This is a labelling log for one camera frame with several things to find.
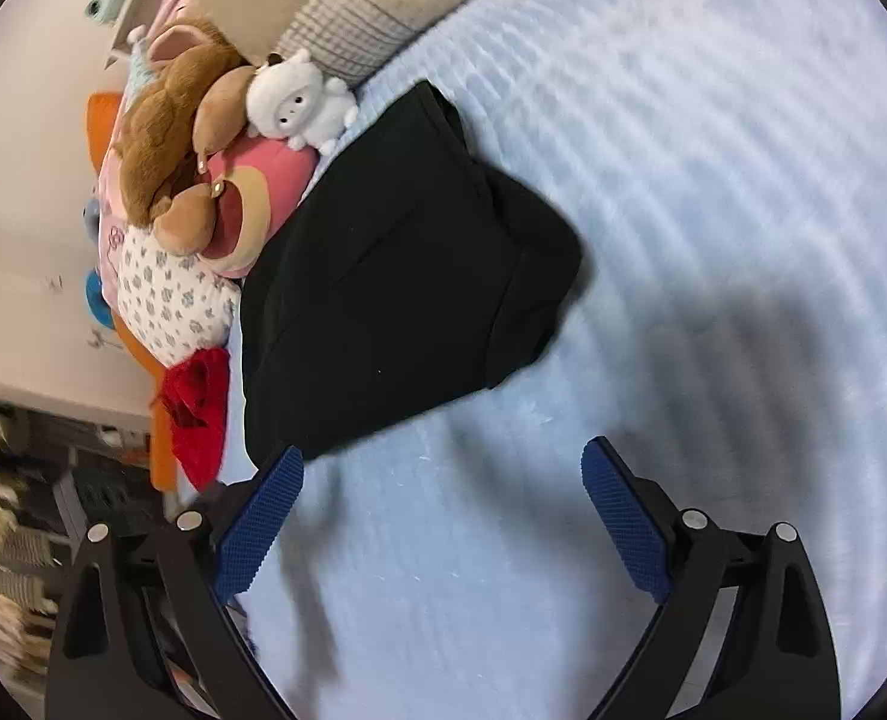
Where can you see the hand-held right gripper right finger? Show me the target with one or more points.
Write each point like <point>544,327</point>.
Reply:
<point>623,517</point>

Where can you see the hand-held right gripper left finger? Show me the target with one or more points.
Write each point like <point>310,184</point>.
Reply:
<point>260,521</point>

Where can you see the black garment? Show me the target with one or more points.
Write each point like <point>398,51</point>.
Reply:
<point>383,277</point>

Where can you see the red garment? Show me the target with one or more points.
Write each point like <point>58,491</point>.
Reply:
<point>200,420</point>

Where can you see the white patterned pillow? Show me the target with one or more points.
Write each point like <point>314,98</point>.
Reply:
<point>166,292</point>

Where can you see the light blue bed blanket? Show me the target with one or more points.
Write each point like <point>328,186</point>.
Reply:
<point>676,202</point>

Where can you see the pink plush cushion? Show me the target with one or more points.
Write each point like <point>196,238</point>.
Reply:
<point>271,180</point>

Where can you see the brown plush toy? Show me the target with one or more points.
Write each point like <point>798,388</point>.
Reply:
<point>166,135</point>

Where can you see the white plush toy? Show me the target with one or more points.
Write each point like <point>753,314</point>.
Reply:
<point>301,105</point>

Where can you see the orange cushion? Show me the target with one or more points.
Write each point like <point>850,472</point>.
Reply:
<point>102,127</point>

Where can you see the pale blue plush toy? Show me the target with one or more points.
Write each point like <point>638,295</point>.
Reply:
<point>141,69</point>

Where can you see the beige checked pillow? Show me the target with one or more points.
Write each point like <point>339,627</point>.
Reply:
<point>353,7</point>

